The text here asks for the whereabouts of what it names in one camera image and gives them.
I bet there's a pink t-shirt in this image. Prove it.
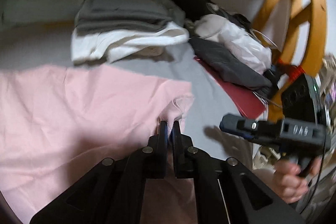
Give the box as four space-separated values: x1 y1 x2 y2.
1 65 193 223

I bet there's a black clothing pile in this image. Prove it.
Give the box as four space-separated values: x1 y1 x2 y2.
171 0 251 32

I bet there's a right hand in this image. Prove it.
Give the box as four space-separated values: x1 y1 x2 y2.
271 160 309 203

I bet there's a red flat book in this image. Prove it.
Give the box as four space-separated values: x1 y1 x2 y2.
194 56 266 119

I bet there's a dark grey cloth on red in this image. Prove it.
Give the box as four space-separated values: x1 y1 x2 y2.
189 38 272 90

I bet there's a white plastic bag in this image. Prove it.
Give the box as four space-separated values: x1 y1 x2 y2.
195 14 272 74

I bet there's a beige folded garment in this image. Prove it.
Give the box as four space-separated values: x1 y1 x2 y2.
133 47 165 57

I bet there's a white folded garment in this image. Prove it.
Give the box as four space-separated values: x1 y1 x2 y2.
71 22 189 64

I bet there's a dark grey folded garment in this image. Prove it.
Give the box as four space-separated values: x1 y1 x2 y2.
75 0 185 33

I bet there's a grey bed sheet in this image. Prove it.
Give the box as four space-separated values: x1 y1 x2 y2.
1 0 253 167

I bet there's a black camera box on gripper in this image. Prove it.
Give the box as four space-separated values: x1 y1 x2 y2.
281 74 327 126

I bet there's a white cable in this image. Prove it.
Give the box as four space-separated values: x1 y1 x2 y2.
252 28 279 50

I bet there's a wooden bed rail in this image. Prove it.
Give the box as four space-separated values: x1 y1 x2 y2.
145 0 328 114

